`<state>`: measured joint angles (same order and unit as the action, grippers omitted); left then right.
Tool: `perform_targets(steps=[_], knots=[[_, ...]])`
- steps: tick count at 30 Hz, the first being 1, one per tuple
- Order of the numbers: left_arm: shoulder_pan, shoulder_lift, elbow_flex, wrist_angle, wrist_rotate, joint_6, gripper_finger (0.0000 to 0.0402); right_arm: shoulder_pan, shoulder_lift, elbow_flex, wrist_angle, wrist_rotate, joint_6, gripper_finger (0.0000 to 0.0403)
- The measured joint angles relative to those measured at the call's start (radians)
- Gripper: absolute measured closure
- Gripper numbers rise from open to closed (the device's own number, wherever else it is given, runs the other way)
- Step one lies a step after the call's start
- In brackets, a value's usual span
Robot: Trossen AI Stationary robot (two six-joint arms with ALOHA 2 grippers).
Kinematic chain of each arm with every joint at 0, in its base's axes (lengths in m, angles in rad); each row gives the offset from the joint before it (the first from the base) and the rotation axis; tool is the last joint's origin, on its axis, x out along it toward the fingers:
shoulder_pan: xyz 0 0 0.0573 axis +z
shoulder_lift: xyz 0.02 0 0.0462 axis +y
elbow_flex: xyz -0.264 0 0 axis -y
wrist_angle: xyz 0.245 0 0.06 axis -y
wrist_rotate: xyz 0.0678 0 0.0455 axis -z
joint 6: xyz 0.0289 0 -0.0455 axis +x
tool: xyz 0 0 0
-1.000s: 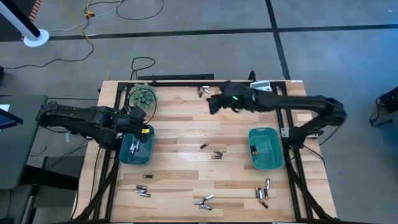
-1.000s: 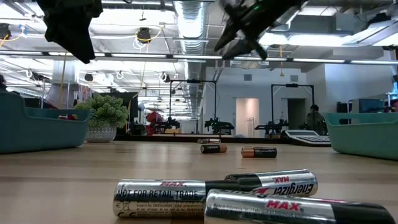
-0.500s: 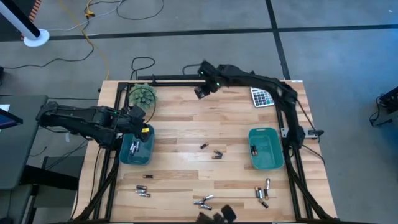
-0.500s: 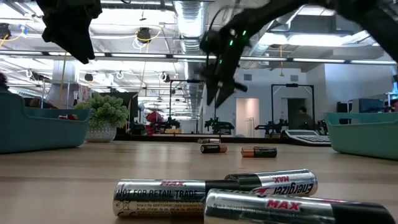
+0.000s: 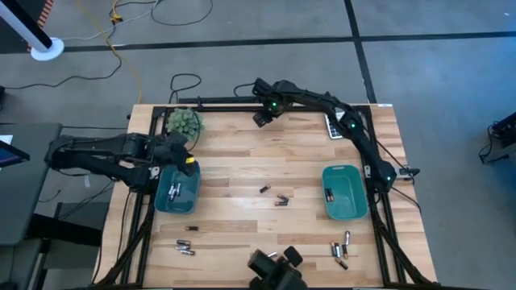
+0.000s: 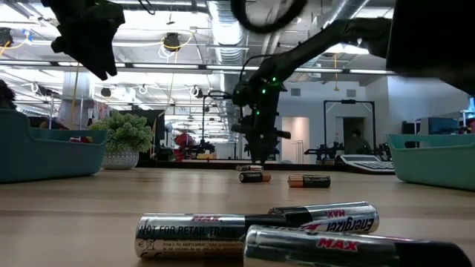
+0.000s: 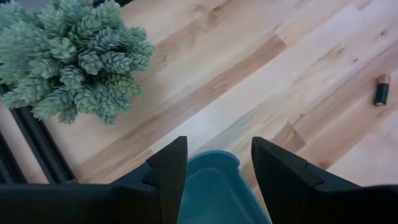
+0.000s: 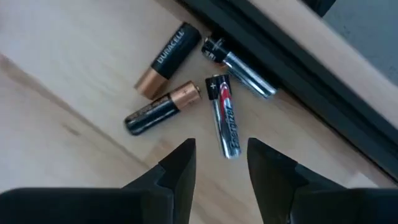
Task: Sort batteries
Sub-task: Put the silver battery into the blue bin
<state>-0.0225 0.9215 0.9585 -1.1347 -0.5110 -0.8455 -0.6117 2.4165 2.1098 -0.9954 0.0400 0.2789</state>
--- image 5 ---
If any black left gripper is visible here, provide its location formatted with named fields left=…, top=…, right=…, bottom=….
left=160, top=130, right=199, bottom=178

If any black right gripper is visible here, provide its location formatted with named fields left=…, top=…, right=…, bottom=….
left=252, top=77, right=288, bottom=129

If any teal plastic bin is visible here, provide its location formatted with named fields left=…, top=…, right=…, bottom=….
left=154, top=159, right=202, bottom=215
left=321, top=164, right=369, bottom=222

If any green succulent in patterned pot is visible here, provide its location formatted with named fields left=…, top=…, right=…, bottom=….
left=165, top=107, right=204, bottom=141

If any white desk calculator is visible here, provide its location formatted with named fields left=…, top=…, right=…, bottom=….
left=323, top=112, right=345, bottom=141

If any dark tablet screen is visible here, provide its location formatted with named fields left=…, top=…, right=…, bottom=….
left=0, top=135, right=31, bottom=169

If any white pole stand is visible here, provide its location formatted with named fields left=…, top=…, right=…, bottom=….
left=0, top=0, right=65, bottom=63

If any black equipment box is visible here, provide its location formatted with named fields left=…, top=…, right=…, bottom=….
left=478, top=111, right=516, bottom=165

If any black aluminium table frame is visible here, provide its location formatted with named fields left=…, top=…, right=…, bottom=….
left=91, top=95, right=443, bottom=290

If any black floor cable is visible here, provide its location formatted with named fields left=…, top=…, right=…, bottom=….
left=169, top=72, right=203, bottom=105

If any yellow floor cable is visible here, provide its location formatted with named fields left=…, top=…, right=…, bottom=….
left=75, top=0, right=143, bottom=105

